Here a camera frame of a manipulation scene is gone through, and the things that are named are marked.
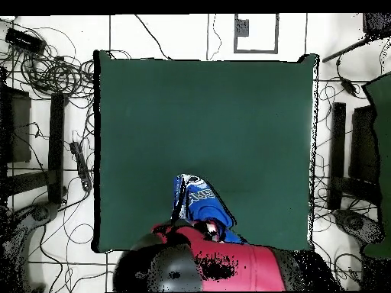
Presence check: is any blue GAME print t-shirt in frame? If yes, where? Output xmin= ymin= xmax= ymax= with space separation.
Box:
xmin=171 ymin=172 xmax=248 ymax=245

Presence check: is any dark green table cloth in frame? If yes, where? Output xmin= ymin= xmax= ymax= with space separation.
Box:
xmin=91 ymin=50 xmax=320 ymax=254

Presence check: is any dark green fabric object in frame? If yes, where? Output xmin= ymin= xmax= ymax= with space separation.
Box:
xmin=362 ymin=71 xmax=391 ymax=260

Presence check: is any black rod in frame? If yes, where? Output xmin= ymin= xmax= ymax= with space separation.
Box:
xmin=322 ymin=36 xmax=372 ymax=63

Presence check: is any black power strip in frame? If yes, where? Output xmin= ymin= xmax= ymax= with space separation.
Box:
xmin=69 ymin=141 xmax=93 ymax=192

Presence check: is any tangle of black cables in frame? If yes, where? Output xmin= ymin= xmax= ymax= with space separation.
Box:
xmin=16 ymin=53 xmax=95 ymax=103

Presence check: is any black power adapter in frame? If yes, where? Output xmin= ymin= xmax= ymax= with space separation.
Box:
xmin=340 ymin=77 xmax=359 ymax=96

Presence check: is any black flat panel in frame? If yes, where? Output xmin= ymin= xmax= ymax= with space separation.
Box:
xmin=349 ymin=105 xmax=378 ymax=184
xmin=0 ymin=86 xmax=32 ymax=164

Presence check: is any black electronics box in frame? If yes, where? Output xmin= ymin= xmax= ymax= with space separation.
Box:
xmin=5 ymin=27 xmax=47 ymax=56

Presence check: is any grey rectangular floor frame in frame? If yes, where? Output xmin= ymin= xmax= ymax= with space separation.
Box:
xmin=234 ymin=13 xmax=280 ymax=55

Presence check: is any long black bar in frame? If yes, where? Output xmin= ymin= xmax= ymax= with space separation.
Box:
xmin=328 ymin=101 xmax=347 ymax=211
xmin=47 ymin=92 xmax=69 ymax=204

